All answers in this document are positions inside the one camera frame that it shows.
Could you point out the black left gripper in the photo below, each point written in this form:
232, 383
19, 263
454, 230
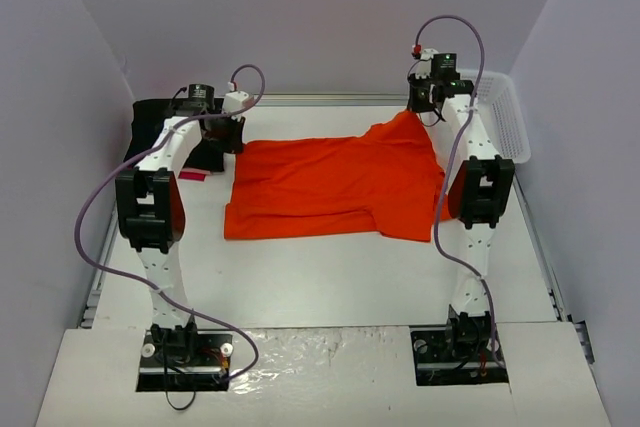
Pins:
228, 132

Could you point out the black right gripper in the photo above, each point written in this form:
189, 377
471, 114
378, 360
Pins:
420, 98

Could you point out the orange t shirt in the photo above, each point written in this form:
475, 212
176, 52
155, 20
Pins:
387, 181

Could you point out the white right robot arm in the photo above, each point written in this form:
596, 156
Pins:
478, 182

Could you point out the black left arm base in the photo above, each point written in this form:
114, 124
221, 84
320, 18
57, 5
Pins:
206, 369

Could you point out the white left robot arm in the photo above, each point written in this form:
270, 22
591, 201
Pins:
193, 135

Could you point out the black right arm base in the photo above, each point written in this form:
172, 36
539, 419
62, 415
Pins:
438, 364

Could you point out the magenta folded t shirt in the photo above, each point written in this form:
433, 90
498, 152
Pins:
193, 176

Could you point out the white plastic basket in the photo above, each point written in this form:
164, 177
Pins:
500, 111

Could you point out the black folded t shirt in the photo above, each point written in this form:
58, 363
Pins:
148, 120

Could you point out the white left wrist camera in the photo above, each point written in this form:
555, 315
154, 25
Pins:
237, 102

